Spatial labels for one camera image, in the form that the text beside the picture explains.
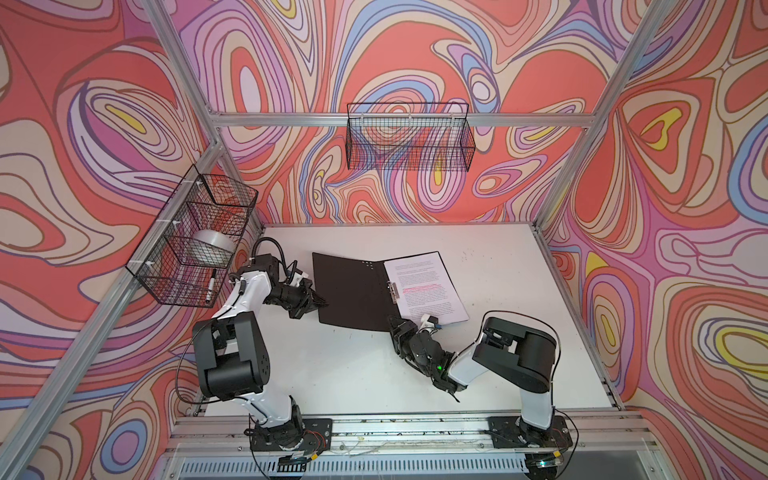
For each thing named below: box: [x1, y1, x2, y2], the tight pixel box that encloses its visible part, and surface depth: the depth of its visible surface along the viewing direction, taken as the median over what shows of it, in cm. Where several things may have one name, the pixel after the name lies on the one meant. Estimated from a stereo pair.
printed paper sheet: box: [383, 252, 470, 325], surface depth 101 cm
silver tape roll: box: [188, 230, 236, 268], surface depth 74 cm
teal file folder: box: [312, 252, 403, 332], surface depth 105 cm
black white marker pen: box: [205, 268, 217, 303], surface depth 75 cm
